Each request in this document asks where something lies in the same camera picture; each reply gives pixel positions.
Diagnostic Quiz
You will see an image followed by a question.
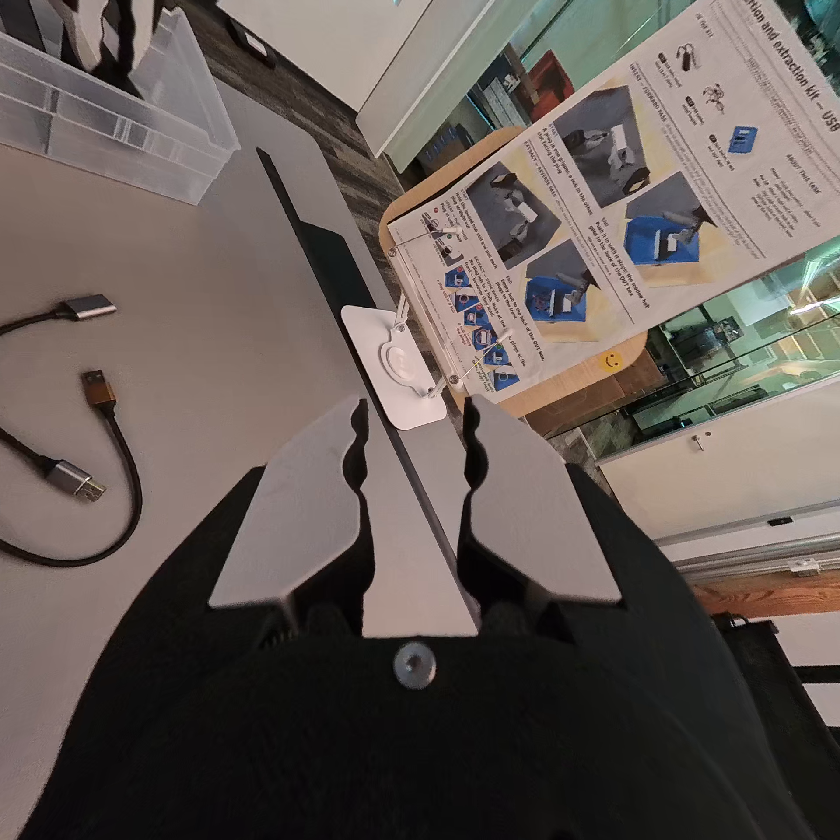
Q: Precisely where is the wooden instruction board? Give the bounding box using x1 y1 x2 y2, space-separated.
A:
379 0 840 421

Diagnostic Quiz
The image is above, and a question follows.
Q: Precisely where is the orange-plug USB cable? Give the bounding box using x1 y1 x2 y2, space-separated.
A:
0 369 144 567

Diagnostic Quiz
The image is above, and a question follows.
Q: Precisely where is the small black floor box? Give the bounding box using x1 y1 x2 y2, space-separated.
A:
226 16 278 70

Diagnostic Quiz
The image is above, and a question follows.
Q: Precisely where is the black slanted panel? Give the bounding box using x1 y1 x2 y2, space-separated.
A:
714 612 840 840

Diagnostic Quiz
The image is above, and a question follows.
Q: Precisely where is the brown cardboard box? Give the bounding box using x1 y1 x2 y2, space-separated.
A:
525 354 668 438

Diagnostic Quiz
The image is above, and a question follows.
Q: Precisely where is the clear plastic bin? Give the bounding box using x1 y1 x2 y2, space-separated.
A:
0 0 239 206

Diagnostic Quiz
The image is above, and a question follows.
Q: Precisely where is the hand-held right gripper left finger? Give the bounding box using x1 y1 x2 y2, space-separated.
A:
209 398 378 636

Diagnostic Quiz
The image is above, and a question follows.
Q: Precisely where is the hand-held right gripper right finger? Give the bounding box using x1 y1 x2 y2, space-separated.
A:
456 394 623 636

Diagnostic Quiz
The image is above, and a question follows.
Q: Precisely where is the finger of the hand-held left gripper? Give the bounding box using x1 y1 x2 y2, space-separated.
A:
66 0 158 74

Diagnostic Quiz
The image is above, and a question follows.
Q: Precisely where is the red box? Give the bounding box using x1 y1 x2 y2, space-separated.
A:
524 51 573 107

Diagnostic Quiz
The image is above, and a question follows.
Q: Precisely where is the silver-plug black USB cable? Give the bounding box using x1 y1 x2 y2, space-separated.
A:
0 293 119 506

